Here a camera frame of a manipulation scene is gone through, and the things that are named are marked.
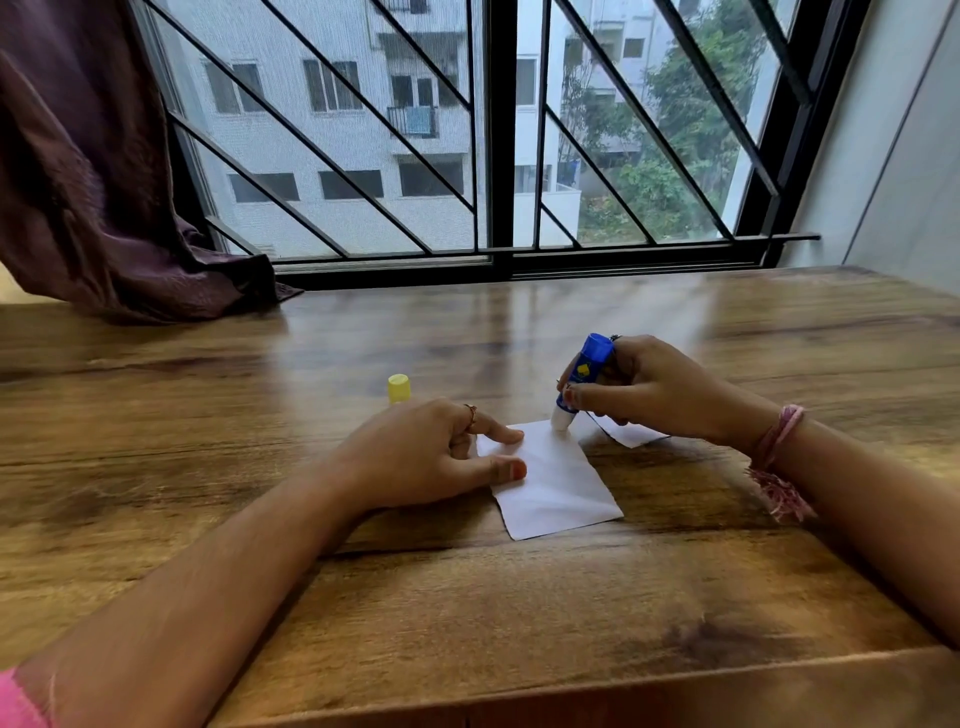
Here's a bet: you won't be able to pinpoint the black window frame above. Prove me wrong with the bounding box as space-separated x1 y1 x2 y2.
127 0 875 292

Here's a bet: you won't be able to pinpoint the person's right forearm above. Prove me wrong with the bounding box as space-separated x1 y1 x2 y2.
753 416 960 650

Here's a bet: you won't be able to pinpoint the purple curtain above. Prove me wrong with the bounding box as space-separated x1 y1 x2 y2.
0 0 305 325

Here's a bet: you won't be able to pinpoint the white apartment building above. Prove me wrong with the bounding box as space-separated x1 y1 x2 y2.
149 0 654 260

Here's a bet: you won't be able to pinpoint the white paper piece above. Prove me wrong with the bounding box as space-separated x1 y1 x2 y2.
584 410 670 450
476 418 625 543

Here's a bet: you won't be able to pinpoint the person's right hand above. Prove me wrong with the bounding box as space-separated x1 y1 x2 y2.
558 335 778 451

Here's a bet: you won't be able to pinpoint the blue glue stick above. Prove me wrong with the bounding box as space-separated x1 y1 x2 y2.
551 332 616 433

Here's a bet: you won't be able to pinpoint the pink thread bracelet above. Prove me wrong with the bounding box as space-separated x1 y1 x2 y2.
746 403 819 524

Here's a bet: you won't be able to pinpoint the black metal window grille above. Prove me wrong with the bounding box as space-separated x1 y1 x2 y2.
142 0 821 264

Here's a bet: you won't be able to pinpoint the pink sleeve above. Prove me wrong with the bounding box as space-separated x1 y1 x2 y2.
0 667 54 728

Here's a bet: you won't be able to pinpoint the person's left hand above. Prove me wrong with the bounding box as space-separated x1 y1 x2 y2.
326 397 528 515

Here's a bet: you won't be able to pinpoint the person's left forearm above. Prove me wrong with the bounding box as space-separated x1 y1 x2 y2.
14 464 369 728

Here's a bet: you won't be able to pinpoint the green trees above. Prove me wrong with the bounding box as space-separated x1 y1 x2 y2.
558 0 774 245

